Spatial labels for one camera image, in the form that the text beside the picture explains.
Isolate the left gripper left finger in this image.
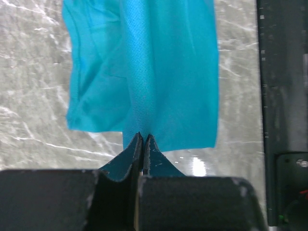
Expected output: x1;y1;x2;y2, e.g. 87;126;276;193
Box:
98;133;143;231

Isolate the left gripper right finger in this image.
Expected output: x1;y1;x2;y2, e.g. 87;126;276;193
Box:
142;135;186;177

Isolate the teal t shirt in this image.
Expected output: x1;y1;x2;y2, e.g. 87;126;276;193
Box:
62;0;219;152

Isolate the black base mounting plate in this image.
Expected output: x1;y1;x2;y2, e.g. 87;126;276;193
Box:
257;0;308;231

